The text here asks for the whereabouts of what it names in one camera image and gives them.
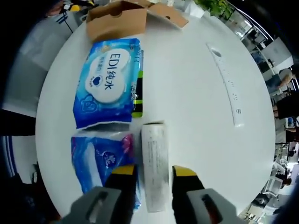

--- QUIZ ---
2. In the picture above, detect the white power strip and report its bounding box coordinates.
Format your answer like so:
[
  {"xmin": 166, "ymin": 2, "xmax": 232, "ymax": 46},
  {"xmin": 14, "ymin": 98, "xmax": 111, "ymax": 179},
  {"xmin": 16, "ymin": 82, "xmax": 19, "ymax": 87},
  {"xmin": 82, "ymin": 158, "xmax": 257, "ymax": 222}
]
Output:
[{"xmin": 205, "ymin": 42, "xmax": 245, "ymax": 128}]

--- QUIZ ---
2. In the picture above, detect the brown cardboard shoe box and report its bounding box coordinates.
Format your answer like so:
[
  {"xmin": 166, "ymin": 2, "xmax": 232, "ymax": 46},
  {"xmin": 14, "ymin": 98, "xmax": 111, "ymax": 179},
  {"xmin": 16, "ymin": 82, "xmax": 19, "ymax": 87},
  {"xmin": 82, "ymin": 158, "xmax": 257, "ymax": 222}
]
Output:
[{"xmin": 85, "ymin": 0, "xmax": 189, "ymax": 43}]

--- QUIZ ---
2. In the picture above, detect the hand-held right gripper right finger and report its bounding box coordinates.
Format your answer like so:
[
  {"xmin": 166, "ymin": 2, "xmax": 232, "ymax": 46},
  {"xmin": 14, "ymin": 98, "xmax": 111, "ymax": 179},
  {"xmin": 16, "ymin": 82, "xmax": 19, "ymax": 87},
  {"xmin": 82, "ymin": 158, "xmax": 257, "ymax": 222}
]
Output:
[{"xmin": 171, "ymin": 164, "xmax": 239, "ymax": 224}]

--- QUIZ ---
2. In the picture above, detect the green plant in white pot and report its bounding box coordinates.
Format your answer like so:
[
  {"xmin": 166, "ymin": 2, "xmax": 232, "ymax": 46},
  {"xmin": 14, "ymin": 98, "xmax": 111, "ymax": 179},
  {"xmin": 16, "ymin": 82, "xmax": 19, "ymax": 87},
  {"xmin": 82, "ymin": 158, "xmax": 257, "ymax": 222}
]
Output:
[{"xmin": 186, "ymin": 0, "xmax": 235, "ymax": 21}]

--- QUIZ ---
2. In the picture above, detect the green black white pouch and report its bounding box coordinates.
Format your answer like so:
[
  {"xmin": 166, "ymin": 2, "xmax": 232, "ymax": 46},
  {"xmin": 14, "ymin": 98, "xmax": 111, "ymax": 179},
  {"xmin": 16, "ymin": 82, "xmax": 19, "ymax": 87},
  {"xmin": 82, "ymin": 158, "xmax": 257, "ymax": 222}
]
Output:
[{"xmin": 130, "ymin": 49, "xmax": 144, "ymax": 119}]

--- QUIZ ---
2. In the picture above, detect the long white tube box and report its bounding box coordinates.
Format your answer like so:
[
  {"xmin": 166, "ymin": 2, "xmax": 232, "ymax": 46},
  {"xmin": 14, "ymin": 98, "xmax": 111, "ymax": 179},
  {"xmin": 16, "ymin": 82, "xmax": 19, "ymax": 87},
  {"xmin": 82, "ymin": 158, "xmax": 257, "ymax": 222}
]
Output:
[{"xmin": 141, "ymin": 121, "xmax": 171, "ymax": 213}]

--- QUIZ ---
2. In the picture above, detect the blue soft tissue pack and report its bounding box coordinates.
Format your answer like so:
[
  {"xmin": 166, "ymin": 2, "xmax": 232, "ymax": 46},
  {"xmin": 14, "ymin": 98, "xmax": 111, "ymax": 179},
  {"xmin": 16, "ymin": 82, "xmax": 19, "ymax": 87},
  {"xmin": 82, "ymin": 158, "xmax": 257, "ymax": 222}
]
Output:
[{"xmin": 71, "ymin": 130, "xmax": 142, "ymax": 210}]

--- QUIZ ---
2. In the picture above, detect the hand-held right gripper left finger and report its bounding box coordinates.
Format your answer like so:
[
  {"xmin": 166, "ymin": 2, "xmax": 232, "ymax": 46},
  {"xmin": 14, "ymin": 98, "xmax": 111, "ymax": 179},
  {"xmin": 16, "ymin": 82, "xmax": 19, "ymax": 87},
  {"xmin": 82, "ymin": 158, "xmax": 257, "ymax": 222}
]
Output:
[{"xmin": 60, "ymin": 164, "xmax": 141, "ymax": 224}]

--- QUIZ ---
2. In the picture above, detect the blue wet wipes soft pack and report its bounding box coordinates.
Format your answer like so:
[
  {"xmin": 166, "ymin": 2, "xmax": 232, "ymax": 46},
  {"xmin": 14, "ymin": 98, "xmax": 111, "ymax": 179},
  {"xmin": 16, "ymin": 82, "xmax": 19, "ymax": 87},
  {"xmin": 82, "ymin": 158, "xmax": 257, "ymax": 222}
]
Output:
[{"xmin": 73, "ymin": 38, "xmax": 143, "ymax": 130}]

